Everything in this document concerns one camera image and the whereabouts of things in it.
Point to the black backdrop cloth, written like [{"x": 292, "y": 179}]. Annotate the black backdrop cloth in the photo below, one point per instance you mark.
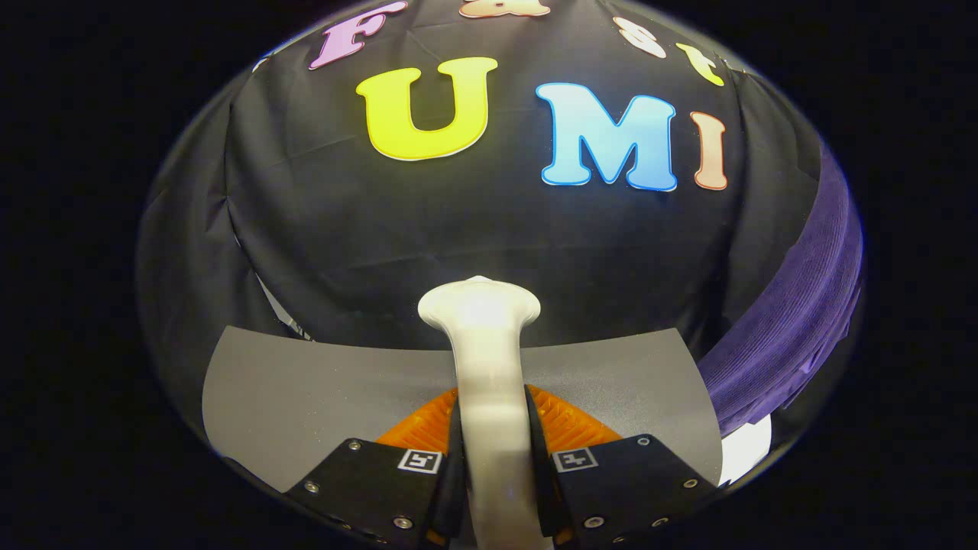
[{"x": 382, "y": 229}]

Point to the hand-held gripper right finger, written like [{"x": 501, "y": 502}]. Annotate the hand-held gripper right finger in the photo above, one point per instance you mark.
[{"x": 539, "y": 489}]

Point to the white garment steamer head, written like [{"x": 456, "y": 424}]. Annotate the white garment steamer head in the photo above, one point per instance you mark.
[{"x": 489, "y": 382}]

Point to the grey cabinet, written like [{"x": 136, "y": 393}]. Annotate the grey cabinet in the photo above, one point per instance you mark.
[{"x": 306, "y": 397}]

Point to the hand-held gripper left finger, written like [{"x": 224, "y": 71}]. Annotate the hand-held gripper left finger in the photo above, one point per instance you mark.
[{"x": 455, "y": 489}]

